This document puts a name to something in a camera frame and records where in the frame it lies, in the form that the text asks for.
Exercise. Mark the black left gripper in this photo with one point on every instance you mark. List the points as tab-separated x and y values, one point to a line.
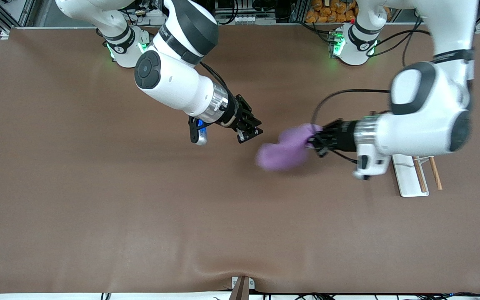
340	136

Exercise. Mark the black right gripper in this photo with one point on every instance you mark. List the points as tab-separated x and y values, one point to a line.
240	114

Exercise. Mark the purple towel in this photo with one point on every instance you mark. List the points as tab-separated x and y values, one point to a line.
283	152

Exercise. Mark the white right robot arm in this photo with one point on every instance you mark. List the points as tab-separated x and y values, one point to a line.
173	79

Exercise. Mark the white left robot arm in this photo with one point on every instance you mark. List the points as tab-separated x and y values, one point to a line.
427	121

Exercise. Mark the white rack with wooden rods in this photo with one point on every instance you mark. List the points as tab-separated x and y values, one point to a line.
408	179

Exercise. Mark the white terminal block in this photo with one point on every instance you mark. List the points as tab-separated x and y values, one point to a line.
254	19

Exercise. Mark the pile of orange packets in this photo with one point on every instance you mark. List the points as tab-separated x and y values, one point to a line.
327	12

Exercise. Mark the brown table mat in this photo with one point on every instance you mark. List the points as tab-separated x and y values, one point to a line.
140	208

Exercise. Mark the white power strip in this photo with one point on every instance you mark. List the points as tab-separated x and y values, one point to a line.
150	14

